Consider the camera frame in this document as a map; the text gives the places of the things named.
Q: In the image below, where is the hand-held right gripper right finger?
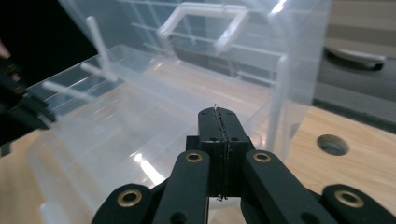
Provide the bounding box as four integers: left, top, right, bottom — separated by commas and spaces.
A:
219, 107, 255, 199

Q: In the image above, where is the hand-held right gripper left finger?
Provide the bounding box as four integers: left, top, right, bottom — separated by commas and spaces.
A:
186, 106, 226, 199

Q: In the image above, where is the clear plastic storage box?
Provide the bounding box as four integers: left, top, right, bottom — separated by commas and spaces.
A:
26, 0, 332, 224

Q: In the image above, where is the dark flat object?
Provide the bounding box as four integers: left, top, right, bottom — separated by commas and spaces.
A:
323, 46, 388, 72

